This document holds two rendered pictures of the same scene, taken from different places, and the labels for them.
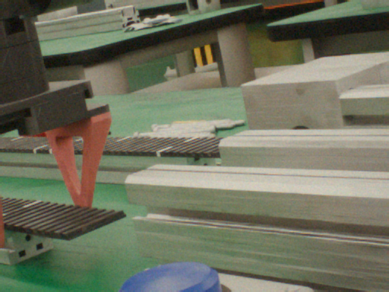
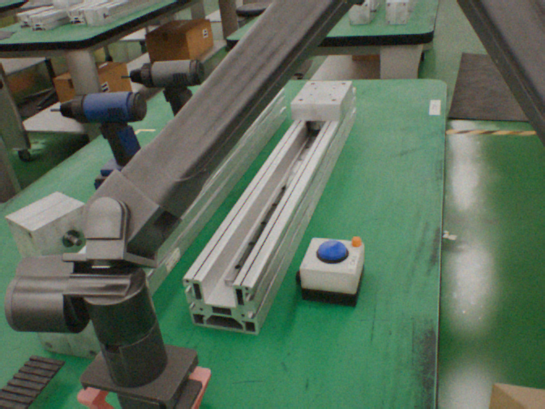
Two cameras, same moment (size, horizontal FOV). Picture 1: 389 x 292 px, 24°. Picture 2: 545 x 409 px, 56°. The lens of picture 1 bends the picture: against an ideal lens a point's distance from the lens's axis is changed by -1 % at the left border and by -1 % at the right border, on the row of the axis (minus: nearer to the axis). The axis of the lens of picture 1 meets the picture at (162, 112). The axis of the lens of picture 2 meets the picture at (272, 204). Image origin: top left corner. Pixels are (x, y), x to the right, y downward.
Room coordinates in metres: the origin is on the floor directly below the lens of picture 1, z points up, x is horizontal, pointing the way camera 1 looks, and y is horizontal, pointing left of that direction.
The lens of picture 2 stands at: (0.70, 0.51, 1.29)
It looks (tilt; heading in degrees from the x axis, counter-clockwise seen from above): 30 degrees down; 241
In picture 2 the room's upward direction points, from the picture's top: 7 degrees counter-clockwise
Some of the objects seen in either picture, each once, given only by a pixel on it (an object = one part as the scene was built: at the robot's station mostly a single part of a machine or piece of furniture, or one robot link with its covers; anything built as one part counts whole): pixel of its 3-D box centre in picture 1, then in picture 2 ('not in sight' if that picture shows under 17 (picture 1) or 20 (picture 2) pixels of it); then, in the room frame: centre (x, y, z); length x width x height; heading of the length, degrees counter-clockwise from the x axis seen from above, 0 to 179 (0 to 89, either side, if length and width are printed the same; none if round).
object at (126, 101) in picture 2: not in sight; (105, 144); (0.50, -0.54, 0.89); 0.20 x 0.08 x 0.22; 139
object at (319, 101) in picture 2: not in sight; (323, 105); (0.01, -0.43, 0.87); 0.16 x 0.11 x 0.07; 40
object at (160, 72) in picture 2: not in sight; (167, 107); (0.31, -0.66, 0.89); 0.20 x 0.08 x 0.22; 139
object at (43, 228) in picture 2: not in sight; (57, 234); (0.65, -0.36, 0.83); 0.11 x 0.10 x 0.10; 109
